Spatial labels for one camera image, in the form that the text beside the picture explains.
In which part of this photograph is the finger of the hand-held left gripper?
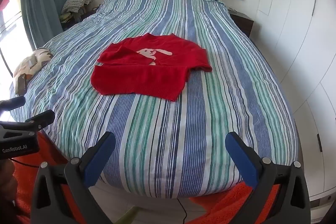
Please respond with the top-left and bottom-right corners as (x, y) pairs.
(0, 96), (26, 111)
(0, 110), (56, 138)

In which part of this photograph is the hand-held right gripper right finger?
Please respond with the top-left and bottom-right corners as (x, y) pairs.
(225, 131), (311, 224)

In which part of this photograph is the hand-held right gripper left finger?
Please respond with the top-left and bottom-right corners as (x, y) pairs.
(31, 131), (116, 224)

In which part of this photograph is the red knit sweater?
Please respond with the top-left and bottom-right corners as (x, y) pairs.
(91, 33), (213, 102)

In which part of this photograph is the dark phone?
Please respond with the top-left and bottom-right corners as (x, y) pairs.
(16, 73), (28, 96)

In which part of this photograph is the orange fluffy rug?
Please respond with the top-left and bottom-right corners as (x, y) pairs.
(10, 132), (284, 224)

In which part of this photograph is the patterned beige pillow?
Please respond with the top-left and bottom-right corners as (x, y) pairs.
(13, 48), (54, 83)

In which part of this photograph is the striped duvet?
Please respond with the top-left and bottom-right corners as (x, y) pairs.
(10, 0), (298, 199)

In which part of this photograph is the window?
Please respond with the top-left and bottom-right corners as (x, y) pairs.
(0, 0), (34, 119)

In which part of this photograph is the blue curtain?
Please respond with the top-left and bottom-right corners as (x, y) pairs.
(20, 0), (79, 50)

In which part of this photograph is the white wardrobe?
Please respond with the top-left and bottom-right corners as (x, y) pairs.
(248, 0), (336, 203)

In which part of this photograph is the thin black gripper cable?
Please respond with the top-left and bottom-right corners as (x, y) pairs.
(10, 158), (40, 168)

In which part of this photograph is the black floor cable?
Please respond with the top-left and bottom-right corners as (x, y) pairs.
(176, 198), (188, 224)

